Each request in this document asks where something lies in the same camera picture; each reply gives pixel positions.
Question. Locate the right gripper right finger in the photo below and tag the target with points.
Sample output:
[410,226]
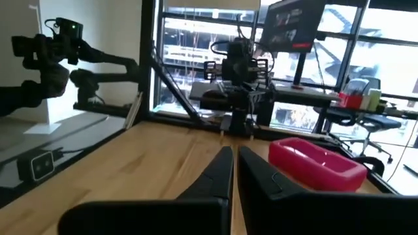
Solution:
[326,215]

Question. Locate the pale green cup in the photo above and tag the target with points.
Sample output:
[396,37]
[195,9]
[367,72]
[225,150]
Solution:
[374,99]

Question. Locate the black aluminium frame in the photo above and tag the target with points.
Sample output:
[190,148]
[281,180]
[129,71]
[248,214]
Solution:
[147,65]

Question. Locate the red storage box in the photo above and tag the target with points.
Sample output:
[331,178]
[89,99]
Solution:
[351,101]

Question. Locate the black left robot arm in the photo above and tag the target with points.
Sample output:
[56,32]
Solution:
[240,101]

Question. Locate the black computer monitor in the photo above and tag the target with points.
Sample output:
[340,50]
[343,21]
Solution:
[287,26]

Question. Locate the black stereo camera box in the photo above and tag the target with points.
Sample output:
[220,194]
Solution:
[37,166]

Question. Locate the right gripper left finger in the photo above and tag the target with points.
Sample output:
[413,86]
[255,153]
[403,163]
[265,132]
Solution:
[147,218]

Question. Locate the dark desk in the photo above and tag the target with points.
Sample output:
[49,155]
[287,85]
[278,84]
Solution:
[401,113]

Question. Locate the office chair with grey base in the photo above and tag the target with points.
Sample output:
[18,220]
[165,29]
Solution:
[379,122]

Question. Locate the pink plastic pencil box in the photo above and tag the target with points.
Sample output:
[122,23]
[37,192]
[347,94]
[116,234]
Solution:
[313,169]

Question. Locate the black table clamp hook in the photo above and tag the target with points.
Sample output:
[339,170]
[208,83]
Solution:
[369,161]

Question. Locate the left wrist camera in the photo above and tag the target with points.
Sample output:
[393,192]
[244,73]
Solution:
[238,49]

